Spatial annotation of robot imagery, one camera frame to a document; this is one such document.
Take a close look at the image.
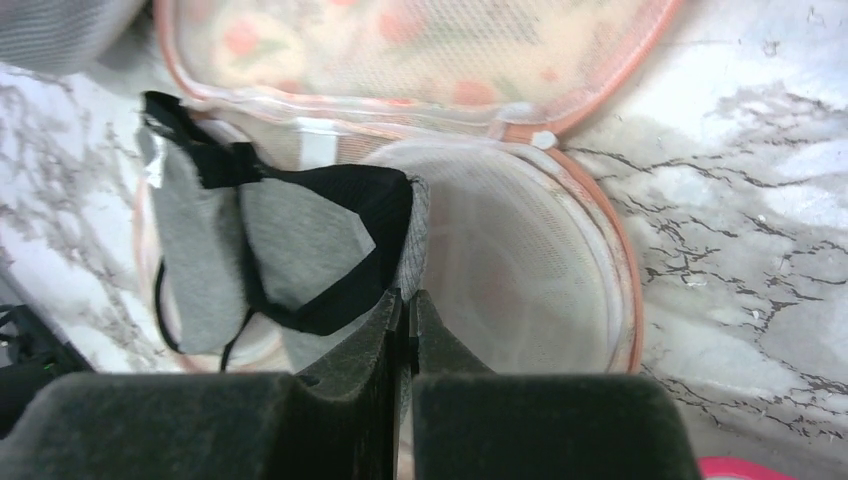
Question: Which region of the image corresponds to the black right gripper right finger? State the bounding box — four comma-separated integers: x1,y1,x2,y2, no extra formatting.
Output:
409,291,701,479

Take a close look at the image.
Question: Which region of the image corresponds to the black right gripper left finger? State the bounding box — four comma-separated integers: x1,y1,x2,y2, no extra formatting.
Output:
1,291,404,479

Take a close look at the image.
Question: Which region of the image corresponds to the floral mesh laundry bag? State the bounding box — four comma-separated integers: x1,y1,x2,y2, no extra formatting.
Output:
134,1,678,373

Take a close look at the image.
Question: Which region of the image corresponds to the grey black bra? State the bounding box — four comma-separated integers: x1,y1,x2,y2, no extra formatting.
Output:
138,91,430,369

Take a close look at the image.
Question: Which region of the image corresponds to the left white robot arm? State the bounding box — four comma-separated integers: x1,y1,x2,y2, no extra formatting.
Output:
1,304,93,438

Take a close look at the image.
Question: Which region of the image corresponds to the white cylindrical mesh bag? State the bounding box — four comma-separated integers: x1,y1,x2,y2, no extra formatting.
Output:
1,0,146,75

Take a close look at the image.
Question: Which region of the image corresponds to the pink framed whiteboard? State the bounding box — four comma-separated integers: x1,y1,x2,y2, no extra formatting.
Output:
698,457,793,480

